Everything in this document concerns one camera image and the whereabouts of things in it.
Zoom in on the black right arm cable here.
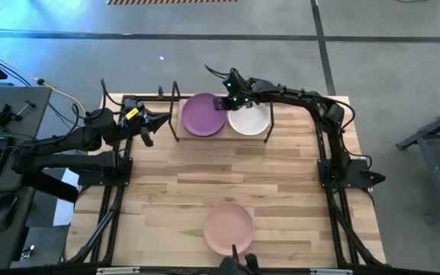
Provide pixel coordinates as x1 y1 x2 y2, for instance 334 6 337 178
203 63 240 79

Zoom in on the black computer mouse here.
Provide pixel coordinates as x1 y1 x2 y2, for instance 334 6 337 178
0 193 20 232

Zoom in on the yellow cable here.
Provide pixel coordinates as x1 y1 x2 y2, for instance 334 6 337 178
0 44 88 116

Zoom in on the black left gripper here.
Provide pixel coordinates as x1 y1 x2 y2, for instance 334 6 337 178
118 108 172 148

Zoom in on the grey metal stand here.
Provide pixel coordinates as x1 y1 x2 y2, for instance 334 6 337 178
395 99 440 225

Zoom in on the white plate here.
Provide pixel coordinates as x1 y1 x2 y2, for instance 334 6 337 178
228 102 272 137

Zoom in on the white paper sheet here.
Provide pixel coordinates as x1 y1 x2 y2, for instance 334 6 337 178
52 167 81 228

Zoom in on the pink plate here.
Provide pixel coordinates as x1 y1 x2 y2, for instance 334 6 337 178
202 201 256 257

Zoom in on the black metal table frame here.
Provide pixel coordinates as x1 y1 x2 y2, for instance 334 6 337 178
63 93 388 275

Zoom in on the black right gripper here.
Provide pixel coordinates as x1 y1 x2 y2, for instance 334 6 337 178
214 71 254 112

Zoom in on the black clamp tool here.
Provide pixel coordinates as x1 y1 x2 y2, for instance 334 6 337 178
0 99 37 129

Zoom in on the small metal clip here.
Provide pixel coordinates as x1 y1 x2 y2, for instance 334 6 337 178
20 244 36 261

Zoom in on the purple plate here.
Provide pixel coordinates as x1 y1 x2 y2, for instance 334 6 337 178
181 92 229 138

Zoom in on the silver metal bracket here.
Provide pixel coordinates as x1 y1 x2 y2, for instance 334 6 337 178
96 267 141 275
309 267 354 275

